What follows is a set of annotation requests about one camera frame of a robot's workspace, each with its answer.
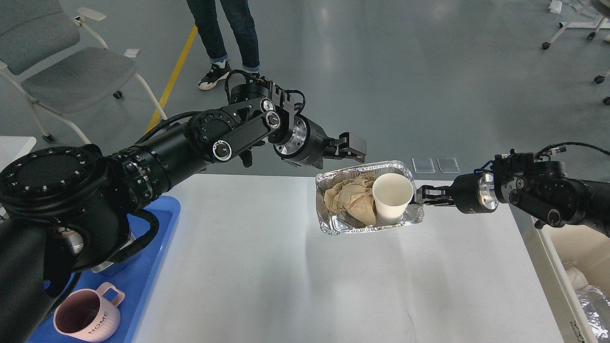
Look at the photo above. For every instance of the white cup in bin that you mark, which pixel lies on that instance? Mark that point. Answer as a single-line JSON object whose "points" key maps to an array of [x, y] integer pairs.
{"points": [[577, 279]]}

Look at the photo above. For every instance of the white paper cup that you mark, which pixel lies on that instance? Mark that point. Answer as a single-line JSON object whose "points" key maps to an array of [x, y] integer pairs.
{"points": [[392, 193]]}

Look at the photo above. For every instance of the white wheeled chair base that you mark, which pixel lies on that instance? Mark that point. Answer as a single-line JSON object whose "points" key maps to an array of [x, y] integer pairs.
{"points": [[577, 54]]}

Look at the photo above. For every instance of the brown paper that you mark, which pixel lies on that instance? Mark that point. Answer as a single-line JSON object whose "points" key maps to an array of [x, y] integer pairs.
{"points": [[353, 196]]}

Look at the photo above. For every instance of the aluminium foil tray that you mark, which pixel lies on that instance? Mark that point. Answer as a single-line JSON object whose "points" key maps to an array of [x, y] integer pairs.
{"points": [[336, 224]]}

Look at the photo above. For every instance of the pink ribbed mug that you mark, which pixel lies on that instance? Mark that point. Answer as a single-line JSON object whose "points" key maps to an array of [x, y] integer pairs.
{"points": [[90, 315]]}

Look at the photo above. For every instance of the white plastic bin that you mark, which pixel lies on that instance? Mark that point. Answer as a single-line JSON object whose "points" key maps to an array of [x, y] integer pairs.
{"points": [[552, 250]]}

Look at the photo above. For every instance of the crumpled foil in bin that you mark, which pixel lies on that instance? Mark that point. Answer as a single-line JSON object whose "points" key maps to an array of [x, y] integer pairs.
{"points": [[596, 306]]}

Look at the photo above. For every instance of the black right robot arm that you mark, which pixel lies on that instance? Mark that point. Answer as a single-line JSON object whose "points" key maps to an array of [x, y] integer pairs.
{"points": [[532, 182]]}

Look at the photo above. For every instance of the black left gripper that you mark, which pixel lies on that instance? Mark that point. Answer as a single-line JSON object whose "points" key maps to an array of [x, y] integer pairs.
{"points": [[309, 145]]}

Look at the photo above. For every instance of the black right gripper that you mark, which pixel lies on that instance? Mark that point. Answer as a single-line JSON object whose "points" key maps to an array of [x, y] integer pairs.
{"points": [[469, 193]]}

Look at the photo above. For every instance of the white side table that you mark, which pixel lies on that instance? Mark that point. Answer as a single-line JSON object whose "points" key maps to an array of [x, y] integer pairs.
{"points": [[14, 147]]}

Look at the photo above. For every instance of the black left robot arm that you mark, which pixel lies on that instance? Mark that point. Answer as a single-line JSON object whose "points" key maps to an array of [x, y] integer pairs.
{"points": [[72, 208]]}

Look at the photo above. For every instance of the blue plastic tray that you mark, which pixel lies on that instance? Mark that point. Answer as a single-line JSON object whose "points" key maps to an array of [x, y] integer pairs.
{"points": [[136, 276]]}

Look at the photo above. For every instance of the clear floor plate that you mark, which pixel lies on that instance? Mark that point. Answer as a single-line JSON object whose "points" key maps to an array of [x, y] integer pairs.
{"points": [[448, 164], [423, 165]]}

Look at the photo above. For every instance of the grey office chair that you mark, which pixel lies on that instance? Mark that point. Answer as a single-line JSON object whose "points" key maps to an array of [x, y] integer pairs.
{"points": [[33, 30]]}

